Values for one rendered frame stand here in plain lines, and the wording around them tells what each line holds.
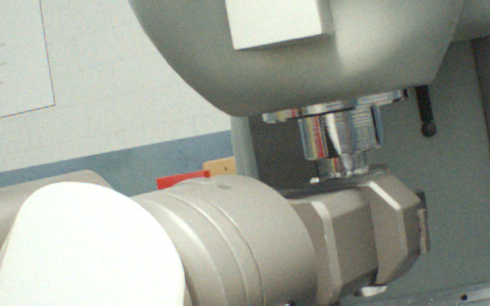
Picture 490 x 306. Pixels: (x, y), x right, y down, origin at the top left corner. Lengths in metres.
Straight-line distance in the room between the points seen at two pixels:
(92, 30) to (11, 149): 0.91
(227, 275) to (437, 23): 0.17
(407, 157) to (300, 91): 0.46
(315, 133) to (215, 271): 0.16
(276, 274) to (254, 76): 0.10
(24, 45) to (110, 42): 0.59
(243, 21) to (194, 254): 0.10
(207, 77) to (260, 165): 0.46
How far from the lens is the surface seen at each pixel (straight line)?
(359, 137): 0.49
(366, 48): 0.42
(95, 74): 5.15
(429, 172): 0.88
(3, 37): 5.46
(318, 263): 0.42
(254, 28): 0.38
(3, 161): 5.49
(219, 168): 4.40
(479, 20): 0.61
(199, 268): 0.35
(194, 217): 0.36
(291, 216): 0.39
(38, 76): 5.33
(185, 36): 0.44
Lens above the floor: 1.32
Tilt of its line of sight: 3 degrees down
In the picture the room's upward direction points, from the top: 10 degrees counter-clockwise
